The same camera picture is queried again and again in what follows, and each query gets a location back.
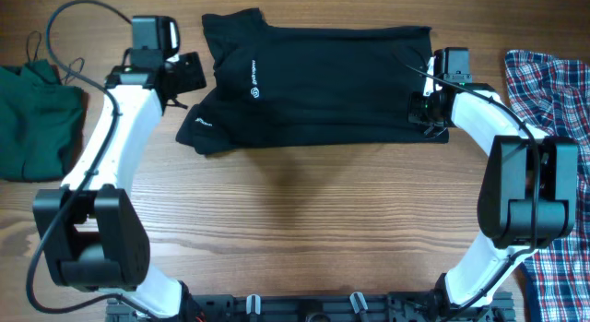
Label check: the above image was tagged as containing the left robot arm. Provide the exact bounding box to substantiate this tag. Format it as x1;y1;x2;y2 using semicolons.
25;50;205;321

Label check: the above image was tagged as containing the red blue plaid shirt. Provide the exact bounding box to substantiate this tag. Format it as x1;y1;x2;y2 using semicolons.
504;50;589;321

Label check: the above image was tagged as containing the green drawstring bag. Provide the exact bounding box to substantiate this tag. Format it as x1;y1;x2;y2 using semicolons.
1;30;85;182

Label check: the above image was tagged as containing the black polo shirt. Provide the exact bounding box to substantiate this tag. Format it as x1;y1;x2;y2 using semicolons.
176;8;449;155

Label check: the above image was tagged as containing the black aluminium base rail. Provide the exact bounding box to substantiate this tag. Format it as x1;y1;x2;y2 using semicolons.
105;292;516;322

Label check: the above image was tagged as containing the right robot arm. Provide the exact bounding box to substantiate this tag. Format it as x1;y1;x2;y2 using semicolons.
407;83;578;319

